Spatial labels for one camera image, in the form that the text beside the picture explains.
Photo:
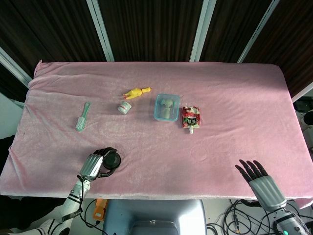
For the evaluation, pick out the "small white green jar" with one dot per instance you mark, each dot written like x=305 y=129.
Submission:
x=124 y=107

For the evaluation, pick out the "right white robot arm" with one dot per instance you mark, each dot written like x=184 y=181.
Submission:
x=287 y=222

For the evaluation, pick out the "yellow rubber chicken toy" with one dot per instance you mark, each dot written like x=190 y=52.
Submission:
x=136 y=92

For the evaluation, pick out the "grey doll figurine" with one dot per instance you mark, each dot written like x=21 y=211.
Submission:
x=166 y=107

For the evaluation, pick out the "mint green hairbrush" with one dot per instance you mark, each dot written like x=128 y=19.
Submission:
x=82 y=117

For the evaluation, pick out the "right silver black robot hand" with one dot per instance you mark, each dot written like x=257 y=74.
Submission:
x=266 y=187

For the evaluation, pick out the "pink velvet tablecloth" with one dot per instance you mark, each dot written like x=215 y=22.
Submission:
x=156 y=117

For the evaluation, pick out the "black round disc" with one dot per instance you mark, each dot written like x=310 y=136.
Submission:
x=112 y=160

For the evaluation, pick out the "red spouted drink pouch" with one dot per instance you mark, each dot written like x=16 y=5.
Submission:
x=191 y=118

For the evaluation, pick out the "orange device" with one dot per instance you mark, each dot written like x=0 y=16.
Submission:
x=99 y=210

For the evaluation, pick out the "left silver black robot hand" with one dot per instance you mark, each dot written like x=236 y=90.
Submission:
x=94 y=165

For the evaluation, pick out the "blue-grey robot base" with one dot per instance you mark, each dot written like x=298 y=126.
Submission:
x=154 y=218

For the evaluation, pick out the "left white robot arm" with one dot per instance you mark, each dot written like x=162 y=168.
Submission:
x=64 y=210

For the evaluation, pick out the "clear blue-rimmed food container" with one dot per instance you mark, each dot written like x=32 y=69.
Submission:
x=166 y=107

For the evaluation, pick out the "white black-capped object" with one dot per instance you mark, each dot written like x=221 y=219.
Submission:
x=306 y=118

